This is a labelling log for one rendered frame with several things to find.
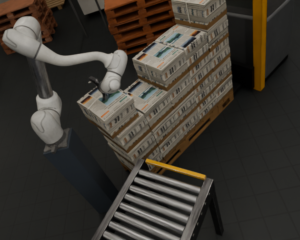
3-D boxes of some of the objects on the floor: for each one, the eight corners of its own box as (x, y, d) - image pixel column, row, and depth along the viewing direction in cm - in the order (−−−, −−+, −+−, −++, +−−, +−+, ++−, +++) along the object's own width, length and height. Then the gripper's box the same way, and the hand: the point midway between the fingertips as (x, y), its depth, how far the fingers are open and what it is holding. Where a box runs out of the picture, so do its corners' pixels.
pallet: (69, -5, 740) (67, -9, 733) (65, 8, 682) (63, 4, 674) (29, 9, 757) (27, 5, 749) (22, 22, 698) (19, 18, 690)
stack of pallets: (59, 23, 626) (40, -12, 571) (54, 40, 570) (32, 4, 515) (16, 37, 641) (-6, 5, 586) (6, 55, 585) (-20, 21, 530)
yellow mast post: (253, 88, 320) (251, -108, 191) (257, 84, 323) (258, -112, 194) (260, 91, 314) (263, -110, 185) (265, 86, 317) (270, -114, 188)
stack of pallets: (178, 16, 490) (167, -31, 434) (186, 37, 436) (175, -14, 380) (119, 35, 504) (102, -8, 448) (120, 57, 450) (100, 11, 394)
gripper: (88, 75, 182) (81, 78, 201) (111, 104, 190) (101, 105, 209) (97, 68, 185) (88, 72, 204) (119, 97, 193) (108, 99, 212)
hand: (95, 88), depth 205 cm, fingers open, 13 cm apart
